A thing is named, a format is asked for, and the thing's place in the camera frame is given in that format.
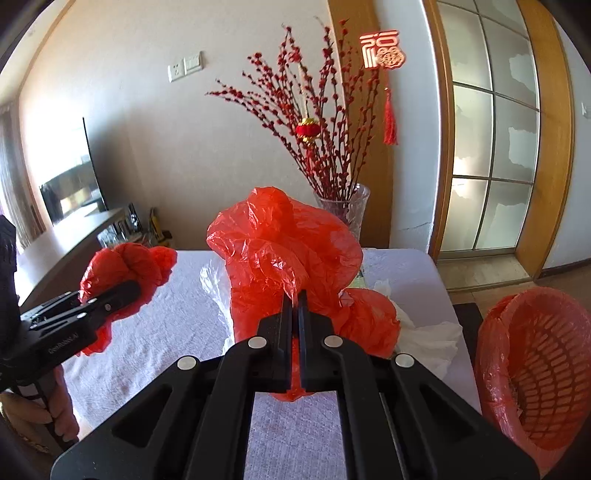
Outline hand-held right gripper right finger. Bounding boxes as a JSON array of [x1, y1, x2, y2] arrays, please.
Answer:
[[298, 288, 541, 480]]

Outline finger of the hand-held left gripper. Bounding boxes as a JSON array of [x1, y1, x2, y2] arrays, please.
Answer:
[[21, 280, 141, 334]]

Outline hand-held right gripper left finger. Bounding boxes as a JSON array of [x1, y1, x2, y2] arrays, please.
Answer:
[[51, 288, 296, 480]]

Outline red plastic bag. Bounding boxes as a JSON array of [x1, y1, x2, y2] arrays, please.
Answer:
[[78, 242, 178, 356], [205, 186, 365, 402], [339, 288, 402, 358]]

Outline basket with red liner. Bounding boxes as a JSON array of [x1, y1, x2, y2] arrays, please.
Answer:
[[475, 286, 591, 477]]

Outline plastic wastebasket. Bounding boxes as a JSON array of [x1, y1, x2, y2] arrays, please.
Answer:
[[475, 286, 591, 476]]

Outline person's left forearm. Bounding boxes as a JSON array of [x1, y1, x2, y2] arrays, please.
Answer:
[[0, 418, 51, 455]]

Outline person's left hand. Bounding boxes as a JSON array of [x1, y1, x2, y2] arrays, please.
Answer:
[[0, 364, 80, 446]]

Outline shelf glassware group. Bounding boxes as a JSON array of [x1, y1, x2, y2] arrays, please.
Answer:
[[97, 203, 144, 247]]

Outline white tablecloth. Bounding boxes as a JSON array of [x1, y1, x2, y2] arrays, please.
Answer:
[[60, 247, 481, 480]]

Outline wooden television cabinet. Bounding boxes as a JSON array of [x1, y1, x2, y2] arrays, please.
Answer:
[[14, 208, 127, 315]]

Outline yellow object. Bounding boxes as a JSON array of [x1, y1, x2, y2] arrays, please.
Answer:
[[147, 208, 171, 245]]

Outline clear plastic film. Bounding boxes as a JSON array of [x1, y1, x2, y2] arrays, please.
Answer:
[[199, 256, 241, 352]]

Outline flat screen television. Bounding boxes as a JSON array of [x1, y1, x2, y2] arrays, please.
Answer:
[[39, 117, 107, 227]]

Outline white tissue paper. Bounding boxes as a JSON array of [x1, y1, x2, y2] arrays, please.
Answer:
[[372, 278, 464, 377]]

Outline clear glass vase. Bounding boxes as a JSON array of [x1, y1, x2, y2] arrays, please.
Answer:
[[314, 184, 371, 245]]

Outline red berry branches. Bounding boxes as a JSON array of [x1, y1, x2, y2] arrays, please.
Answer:
[[205, 16, 386, 204]]

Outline small red lantern ornament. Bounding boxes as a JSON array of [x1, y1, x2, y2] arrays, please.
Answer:
[[295, 60, 320, 160]]

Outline red tasselled hanging ornament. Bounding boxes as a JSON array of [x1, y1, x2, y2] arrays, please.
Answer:
[[359, 30, 407, 146]]

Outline frosted glass door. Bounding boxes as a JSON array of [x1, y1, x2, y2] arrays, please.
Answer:
[[436, 0, 541, 252]]

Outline wooden wall post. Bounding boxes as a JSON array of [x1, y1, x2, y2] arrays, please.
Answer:
[[328, 0, 398, 247]]

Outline wooden door frame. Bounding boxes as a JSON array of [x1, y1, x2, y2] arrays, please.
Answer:
[[422, 0, 575, 280]]

